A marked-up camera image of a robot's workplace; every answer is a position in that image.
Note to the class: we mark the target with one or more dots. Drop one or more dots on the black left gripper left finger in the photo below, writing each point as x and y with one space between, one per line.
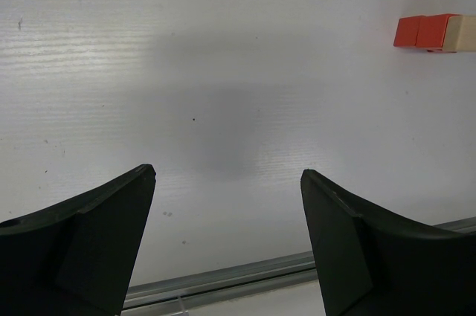
76 257

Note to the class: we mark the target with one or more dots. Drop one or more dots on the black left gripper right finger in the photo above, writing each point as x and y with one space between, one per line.
372 261

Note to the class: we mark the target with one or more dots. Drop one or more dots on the red wood block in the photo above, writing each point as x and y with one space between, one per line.
432 32

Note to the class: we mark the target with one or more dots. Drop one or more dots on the natural wood block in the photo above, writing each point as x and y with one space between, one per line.
460 34

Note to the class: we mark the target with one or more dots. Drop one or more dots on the red block with letter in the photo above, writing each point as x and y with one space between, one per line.
407 32

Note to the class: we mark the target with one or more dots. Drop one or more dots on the aluminium rail front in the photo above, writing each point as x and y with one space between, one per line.
178 296

